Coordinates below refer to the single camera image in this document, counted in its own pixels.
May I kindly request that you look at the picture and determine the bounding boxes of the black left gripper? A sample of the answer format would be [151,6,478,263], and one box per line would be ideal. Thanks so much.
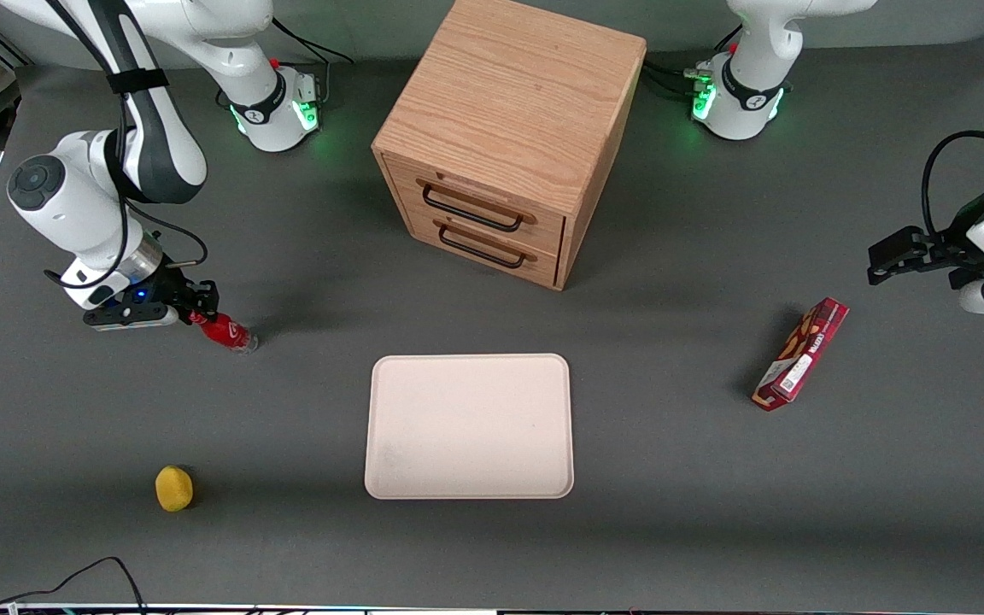
[867,184,984,291]

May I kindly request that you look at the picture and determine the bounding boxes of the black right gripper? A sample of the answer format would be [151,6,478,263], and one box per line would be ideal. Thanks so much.
[120,266,220,325]

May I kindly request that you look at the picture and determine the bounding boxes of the red coke bottle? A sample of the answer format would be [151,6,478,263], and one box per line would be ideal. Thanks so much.
[189,309,259,354]

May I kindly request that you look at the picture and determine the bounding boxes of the beige plastic tray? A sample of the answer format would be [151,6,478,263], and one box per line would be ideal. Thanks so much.
[364,353,576,501]

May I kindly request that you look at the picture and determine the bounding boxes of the red cookie box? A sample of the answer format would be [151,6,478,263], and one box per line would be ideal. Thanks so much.
[752,296,851,413]

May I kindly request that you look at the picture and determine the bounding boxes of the yellow toy mango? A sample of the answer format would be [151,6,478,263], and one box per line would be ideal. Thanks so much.
[155,465,195,513]

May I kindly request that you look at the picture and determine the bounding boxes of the wooden drawer front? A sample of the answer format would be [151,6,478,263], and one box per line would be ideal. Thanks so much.
[407,214,563,289]
[384,156,566,257]

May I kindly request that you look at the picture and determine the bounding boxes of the wooden drawer cabinet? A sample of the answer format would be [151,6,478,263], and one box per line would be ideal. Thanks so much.
[371,0,648,292]

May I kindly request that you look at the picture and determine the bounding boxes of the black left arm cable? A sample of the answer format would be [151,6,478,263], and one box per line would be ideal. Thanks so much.
[922,131,984,240]

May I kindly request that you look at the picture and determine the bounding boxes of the black cable strap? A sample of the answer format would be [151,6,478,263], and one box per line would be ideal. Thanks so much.
[106,72,170,95]

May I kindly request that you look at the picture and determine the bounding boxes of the black cable looping onto table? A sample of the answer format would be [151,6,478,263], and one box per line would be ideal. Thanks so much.
[0,557,149,615]

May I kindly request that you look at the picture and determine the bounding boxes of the black metal drawer handle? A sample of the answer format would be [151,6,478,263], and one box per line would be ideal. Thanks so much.
[438,224,530,270]
[421,182,525,233]

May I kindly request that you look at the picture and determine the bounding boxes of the black right arm base cable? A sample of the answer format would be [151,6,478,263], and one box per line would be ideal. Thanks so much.
[270,15,354,108]

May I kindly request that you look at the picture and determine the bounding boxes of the black left arm base cables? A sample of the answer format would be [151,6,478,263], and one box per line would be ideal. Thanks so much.
[641,47,719,102]

